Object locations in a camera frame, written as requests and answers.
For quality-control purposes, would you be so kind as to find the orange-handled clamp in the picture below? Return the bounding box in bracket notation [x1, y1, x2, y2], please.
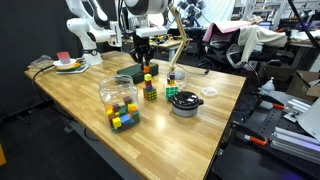
[233, 130, 269, 148]

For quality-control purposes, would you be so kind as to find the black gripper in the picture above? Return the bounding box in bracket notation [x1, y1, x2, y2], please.
[130, 35, 156, 69]

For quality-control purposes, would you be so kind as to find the black office chair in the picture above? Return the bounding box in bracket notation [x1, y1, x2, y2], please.
[199, 29, 268, 73]

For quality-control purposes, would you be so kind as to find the black table cable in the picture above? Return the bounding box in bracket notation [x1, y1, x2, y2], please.
[30, 64, 57, 103]

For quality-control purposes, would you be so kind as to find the dark green flat case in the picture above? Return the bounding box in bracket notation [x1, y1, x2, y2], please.
[116, 62, 160, 85]

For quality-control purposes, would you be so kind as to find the clear glass dish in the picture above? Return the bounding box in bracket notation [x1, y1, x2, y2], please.
[200, 86, 219, 98]

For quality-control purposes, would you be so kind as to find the pink cloth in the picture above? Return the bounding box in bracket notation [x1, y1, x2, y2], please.
[202, 20, 253, 43]

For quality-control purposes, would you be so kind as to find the black curtain backdrop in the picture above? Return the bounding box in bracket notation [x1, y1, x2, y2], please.
[0, 0, 88, 116]

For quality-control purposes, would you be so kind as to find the clear plastic bag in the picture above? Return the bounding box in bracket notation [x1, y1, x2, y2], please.
[28, 54, 55, 70]

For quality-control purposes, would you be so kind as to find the clear jar of coloured blocks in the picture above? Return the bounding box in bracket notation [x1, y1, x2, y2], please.
[98, 74, 141, 134]

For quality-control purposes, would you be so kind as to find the lamp cable with black switch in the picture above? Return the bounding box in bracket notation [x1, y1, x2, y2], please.
[175, 63, 211, 75]

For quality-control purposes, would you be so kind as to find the orange-handled tool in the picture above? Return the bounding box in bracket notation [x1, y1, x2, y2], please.
[257, 93, 286, 112]

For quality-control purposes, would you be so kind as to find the aluminium extrusion bar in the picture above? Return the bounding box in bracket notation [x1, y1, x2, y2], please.
[269, 132, 320, 166]
[273, 126, 320, 148]

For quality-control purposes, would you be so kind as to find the white plate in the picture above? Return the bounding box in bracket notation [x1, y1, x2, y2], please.
[52, 58, 79, 69]

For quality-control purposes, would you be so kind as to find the wooden side desk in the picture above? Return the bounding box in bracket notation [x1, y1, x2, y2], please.
[121, 33, 193, 63]

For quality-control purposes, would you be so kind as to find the beige garment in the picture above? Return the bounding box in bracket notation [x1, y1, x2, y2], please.
[236, 24, 289, 63]

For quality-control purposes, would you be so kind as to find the wooden desk lamp grey shade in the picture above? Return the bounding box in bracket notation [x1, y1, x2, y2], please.
[166, 0, 187, 81]

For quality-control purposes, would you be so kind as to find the open cardboard box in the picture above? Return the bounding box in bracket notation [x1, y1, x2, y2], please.
[285, 69, 320, 102]

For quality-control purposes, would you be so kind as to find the red block on plate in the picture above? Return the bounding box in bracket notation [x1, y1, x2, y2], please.
[55, 50, 72, 65]

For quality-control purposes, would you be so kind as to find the small multicoloured cube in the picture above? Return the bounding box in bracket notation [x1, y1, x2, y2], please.
[167, 73, 177, 87]

